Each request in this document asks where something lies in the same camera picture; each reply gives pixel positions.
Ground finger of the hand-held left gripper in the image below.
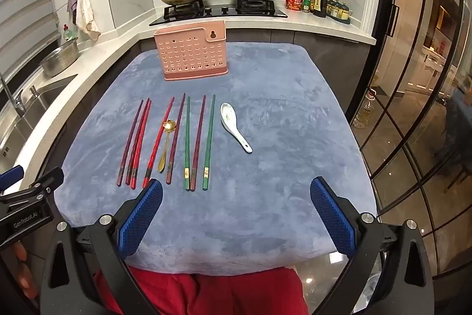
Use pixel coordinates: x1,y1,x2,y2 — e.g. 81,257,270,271
31,167,65,196
0,165,25,194

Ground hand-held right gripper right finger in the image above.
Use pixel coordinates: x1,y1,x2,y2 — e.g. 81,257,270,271
309,177,436,315

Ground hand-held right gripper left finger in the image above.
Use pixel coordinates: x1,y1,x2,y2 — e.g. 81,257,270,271
39,178,165,315

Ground bright red chopstick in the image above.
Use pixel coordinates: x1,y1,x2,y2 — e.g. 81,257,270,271
142,97,175,189
130,100,152,189

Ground red chopsticks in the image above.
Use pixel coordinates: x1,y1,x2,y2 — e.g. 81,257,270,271
117,100,144,187

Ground green chopstick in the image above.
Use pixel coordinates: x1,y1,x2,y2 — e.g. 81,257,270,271
202,94,216,190
184,96,191,191

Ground gold metal spoon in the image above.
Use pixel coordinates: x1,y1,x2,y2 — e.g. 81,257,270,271
158,119,176,173

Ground white ceramic spoon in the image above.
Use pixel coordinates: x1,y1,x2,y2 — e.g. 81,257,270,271
220,102,253,154

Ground pink perforated utensil holder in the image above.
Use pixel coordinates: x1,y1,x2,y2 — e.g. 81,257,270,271
154,19,229,83

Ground person's left hand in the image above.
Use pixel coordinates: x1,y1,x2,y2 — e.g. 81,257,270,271
13,240,38,301

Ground stainless steel sink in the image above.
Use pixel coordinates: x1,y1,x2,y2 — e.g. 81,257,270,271
0,73,78,172

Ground chrome faucet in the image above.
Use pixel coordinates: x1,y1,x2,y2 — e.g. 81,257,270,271
0,75,26,116

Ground red pants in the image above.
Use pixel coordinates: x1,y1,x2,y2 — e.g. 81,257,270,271
94,265,308,315

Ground cooking oil bottle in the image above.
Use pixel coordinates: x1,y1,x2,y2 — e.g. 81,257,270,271
353,89,376,129

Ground stainless steel basin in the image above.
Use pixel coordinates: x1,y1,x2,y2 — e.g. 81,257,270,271
39,40,80,77

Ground blue plush mat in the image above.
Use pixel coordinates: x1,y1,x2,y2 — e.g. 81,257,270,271
61,42,377,277

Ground glass sliding door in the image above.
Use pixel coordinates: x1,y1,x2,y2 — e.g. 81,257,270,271
350,0,472,282

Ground green dish soap bottle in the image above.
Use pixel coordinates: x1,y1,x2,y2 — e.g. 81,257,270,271
63,24,79,43

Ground striped window blind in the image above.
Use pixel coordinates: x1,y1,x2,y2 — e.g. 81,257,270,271
0,0,61,79

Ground white hanging towel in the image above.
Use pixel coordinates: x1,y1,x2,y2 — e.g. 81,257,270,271
76,0,101,42

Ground spice jar rack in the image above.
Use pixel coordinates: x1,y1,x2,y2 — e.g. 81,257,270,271
327,0,353,23

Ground black gas stove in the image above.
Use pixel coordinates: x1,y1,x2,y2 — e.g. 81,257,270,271
149,0,288,26

